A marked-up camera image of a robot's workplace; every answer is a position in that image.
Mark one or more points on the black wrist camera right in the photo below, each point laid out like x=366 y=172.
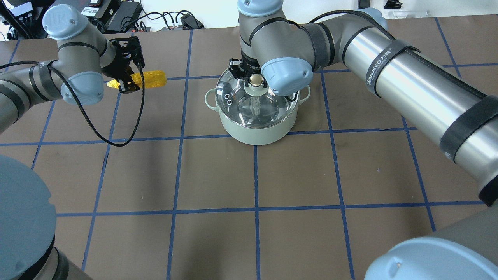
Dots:
x=236 y=68

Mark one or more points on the black docking station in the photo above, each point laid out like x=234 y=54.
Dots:
x=20 y=16

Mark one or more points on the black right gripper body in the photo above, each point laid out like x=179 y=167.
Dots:
x=246 y=68

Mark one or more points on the pale green cooking pot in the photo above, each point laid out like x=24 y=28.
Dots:
x=251 y=136

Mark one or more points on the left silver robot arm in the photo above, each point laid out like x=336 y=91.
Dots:
x=85 y=55

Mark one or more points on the glass pot lid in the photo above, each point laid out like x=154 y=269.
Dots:
x=252 y=107

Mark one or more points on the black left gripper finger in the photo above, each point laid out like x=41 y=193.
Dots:
x=128 y=68
x=127 y=85

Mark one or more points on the black power brick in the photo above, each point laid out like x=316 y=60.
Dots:
x=127 y=12

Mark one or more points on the yellow corn cob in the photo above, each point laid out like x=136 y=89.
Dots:
x=153 y=79

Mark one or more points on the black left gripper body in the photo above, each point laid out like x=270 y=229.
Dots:
x=115 y=66

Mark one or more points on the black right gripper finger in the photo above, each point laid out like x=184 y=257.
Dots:
x=250 y=80

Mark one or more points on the black laptop red logo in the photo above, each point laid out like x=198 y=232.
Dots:
x=102 y=10

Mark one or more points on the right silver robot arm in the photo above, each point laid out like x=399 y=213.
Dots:
x=458 y=118

